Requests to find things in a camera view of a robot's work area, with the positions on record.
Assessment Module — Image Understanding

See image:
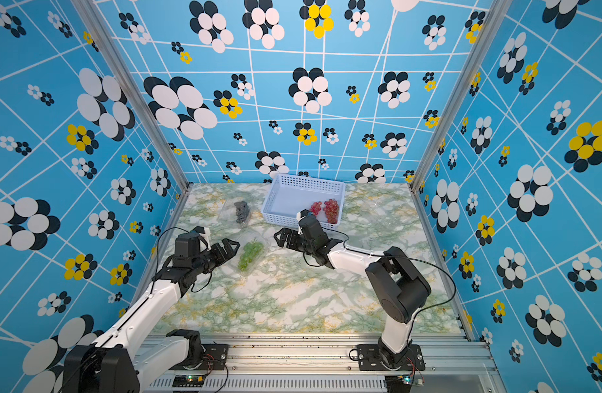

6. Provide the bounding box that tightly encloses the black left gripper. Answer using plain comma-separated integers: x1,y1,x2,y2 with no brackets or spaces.
193,237,240,276

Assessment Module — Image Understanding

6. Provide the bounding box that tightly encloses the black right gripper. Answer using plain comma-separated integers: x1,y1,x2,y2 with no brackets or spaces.
275,228,317,255

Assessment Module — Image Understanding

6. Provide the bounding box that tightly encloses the green grape bunch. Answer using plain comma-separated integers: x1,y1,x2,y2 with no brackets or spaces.
238,240,264,272

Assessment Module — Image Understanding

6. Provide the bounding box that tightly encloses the clear plastic clamshell container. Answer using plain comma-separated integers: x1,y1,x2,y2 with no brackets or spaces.
218,195,259,229

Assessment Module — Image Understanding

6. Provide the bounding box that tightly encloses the black grape bunch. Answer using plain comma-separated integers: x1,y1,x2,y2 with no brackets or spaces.
234,201,251,224

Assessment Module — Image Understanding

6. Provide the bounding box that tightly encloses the white perforated plastic basket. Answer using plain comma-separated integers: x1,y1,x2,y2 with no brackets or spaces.
262,175,346,230

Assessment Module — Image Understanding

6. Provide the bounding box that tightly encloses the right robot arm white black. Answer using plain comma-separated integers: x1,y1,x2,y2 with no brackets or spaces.
274,228,431,370

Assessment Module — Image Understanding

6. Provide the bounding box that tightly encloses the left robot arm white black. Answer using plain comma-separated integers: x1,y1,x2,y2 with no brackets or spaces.
60,233,240,392

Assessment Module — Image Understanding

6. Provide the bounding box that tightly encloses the red grape bunch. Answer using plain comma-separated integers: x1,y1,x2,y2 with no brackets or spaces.
310,201,322,216
323,199,339,224

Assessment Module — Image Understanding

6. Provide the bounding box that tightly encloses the left green circuit board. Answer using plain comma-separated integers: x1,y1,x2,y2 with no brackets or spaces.
173,375,206,389

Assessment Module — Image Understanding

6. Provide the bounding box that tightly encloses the green circuit board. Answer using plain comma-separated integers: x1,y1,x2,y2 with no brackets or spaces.
173,375,206,389
385,375,413,393

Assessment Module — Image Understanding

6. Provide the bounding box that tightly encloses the right green circuit board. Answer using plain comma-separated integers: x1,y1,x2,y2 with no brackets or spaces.
385,375,413,393

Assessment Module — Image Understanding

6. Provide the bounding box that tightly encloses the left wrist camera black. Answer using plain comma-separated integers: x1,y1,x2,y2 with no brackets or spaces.
173,226,211,268

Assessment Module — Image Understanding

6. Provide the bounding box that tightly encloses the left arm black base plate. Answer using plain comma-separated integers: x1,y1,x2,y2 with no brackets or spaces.
171,343,230,372

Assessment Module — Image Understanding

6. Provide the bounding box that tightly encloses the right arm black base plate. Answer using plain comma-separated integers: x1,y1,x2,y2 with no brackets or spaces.
355,344,426,372

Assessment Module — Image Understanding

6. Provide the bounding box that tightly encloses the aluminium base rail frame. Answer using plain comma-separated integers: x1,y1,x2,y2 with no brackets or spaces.
77,333,508,393

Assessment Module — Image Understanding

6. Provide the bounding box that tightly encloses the aluminium corner post left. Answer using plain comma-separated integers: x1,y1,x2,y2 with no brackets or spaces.
69,0,190,193

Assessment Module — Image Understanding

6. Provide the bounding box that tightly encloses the aluminium corner post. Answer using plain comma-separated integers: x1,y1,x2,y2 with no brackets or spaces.
410,0,515,193
69,0,190,193

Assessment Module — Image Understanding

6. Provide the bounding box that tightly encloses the aluminium corner post right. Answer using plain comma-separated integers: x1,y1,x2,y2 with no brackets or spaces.
410,0,515,193

